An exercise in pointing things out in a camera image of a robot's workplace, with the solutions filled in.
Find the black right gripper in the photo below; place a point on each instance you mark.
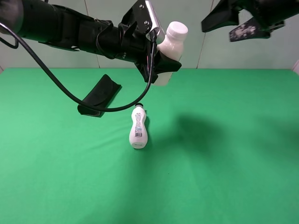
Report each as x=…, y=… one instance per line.
x=226, y=13

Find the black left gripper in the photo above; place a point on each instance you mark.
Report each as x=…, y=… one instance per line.
x=134, y=26

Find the white milk bottle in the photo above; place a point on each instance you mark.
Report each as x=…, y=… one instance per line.
x=172, y=47

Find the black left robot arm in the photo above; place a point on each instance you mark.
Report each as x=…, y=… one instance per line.
x=64, y=28

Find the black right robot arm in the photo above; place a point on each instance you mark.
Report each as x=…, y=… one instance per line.
x=280, y=9

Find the black glasses case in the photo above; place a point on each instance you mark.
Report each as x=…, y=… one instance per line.
x=100, y=96

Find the white lying lotion bottle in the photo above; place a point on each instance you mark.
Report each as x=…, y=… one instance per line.
x=138, y=136

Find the green tablecloth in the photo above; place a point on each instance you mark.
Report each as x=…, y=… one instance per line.
x=223, y=148

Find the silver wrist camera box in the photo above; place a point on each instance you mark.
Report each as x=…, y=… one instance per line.
x=155, y=23

